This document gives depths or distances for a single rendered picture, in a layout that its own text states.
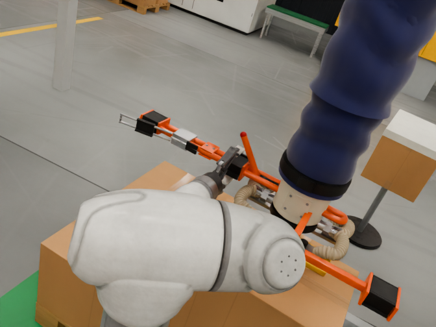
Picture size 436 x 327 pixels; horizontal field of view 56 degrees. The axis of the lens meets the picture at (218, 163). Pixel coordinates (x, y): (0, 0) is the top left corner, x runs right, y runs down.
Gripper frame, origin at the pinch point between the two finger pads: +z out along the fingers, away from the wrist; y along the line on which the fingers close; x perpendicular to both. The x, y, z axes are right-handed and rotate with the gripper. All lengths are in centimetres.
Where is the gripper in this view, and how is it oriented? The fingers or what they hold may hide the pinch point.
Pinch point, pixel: (234, 163)
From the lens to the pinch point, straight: 141.9
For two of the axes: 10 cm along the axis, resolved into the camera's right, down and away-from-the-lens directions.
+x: 8.5, 4.5, -2.7
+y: -2.7, 8.2, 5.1
